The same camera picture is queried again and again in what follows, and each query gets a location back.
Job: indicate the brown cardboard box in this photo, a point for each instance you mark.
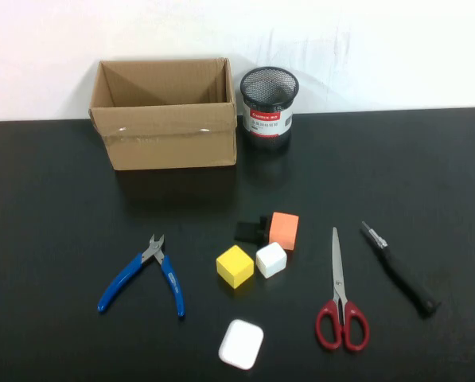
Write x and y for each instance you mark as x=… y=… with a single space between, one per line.
x=169 y=135

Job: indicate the black mesh pen holder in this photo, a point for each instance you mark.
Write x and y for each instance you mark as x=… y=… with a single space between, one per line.
x=267 y=127

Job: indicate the flat white rounded block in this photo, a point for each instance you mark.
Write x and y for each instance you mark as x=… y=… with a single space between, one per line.
x=241 y=344

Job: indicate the yellow cube block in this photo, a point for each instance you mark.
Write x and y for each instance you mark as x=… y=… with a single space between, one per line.
x=235 y=266

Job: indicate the black block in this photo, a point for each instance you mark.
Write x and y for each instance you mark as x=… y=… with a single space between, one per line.
x=245 y=231

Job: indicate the white cube block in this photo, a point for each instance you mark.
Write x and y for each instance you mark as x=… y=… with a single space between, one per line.
x=271 y=260

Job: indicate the orange block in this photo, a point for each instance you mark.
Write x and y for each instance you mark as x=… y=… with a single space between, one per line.
x=285 y=231

